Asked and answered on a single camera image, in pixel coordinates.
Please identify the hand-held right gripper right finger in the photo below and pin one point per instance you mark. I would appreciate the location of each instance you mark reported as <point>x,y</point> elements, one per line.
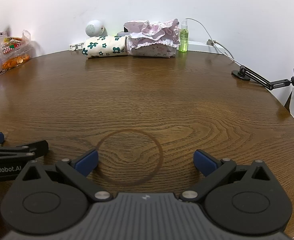
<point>204,162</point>

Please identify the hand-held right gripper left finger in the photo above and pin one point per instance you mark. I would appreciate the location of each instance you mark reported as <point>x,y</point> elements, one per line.
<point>87,161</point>

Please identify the pink floral ruffled dress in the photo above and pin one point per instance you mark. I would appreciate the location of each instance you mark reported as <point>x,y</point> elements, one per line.
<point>162,31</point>

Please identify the clear bag of snacks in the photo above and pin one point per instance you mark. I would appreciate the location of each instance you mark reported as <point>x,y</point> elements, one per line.
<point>14,52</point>

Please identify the white power strip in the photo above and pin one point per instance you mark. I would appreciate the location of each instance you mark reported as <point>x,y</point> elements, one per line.
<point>77,46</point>

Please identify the folded cream green-flowered cloth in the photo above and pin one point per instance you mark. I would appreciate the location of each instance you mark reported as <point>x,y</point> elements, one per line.
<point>104,46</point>

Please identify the folded pink floral cloth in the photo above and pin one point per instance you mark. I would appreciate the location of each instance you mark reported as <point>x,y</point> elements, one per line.
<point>152,50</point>

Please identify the green spray bottle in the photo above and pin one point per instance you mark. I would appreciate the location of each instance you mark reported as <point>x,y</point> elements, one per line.
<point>183,40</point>

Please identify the small electronic box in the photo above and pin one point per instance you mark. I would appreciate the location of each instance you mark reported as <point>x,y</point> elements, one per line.
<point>122,33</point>

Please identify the white round speaker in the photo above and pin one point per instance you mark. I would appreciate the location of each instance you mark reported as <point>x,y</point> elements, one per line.
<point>94,28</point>

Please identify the pale ruffled cloth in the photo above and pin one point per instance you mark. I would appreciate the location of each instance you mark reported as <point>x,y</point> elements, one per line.
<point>134,28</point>

